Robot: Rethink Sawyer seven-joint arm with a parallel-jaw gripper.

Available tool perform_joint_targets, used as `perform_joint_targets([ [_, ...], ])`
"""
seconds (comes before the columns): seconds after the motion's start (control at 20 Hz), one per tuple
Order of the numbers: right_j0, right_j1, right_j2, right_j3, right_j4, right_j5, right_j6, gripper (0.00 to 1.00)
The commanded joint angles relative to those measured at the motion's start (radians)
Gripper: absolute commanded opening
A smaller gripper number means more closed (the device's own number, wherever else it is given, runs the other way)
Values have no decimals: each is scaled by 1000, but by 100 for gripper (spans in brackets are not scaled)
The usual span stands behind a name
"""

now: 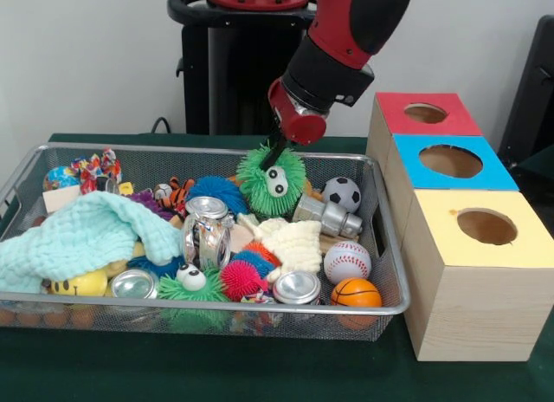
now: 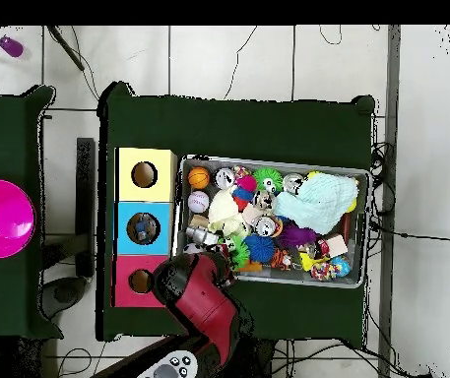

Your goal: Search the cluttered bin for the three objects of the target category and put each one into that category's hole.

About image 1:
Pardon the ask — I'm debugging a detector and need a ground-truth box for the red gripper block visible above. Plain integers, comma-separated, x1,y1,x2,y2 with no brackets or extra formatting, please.
259,77,328,172

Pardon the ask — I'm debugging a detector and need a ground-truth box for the large green fuzzy eyed ball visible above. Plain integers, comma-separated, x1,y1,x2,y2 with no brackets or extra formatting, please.
235,144,307,217

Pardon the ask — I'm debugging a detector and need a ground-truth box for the silver plastic toy truck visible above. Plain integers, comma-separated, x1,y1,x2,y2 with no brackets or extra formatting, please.
293,193,364,237

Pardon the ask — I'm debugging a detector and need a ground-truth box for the light blue cloth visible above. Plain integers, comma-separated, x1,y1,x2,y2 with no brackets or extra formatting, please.
0,190,182,294

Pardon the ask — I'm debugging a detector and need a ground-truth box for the shallow metal mesh bin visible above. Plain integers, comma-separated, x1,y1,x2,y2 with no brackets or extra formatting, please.
0,141,411,342

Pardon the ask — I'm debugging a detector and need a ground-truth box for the wooden box with three holes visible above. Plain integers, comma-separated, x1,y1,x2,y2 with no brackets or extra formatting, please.
365,91,554,362

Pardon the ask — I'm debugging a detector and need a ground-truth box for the black and white soccer ball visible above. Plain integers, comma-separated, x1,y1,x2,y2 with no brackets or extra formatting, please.
321,177,363,216

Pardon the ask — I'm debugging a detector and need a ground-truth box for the white toy baseball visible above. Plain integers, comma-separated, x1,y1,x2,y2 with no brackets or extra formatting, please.
323,240,373,285

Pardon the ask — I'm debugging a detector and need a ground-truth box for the purple spiky ball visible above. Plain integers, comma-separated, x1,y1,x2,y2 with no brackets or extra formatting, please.
129,191,174,221

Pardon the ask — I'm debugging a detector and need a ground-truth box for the small green fuzzy eyed ball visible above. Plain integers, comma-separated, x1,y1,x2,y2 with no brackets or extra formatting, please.
156,263,230,303

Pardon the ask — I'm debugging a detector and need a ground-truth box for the blue fuzzy eyed ball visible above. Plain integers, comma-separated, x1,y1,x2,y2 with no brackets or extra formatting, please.
127,254,185,278

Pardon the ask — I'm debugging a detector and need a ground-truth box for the orange toy basketball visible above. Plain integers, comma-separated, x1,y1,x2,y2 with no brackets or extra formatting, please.
331,276,383,308

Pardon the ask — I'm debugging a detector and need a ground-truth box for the dark green tablecloth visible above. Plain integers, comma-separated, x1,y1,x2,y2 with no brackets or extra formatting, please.
512,144,554,195
0,133,554,402

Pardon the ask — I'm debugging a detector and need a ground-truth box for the yellow smiley ball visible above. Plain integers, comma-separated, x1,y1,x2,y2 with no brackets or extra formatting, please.
49,269,108,297

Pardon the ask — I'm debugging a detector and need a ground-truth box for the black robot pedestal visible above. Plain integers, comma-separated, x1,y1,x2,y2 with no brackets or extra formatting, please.
167,0,321,137

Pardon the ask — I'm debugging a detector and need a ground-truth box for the black cable behind table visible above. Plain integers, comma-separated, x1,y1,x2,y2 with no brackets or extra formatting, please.
151,115,174,135

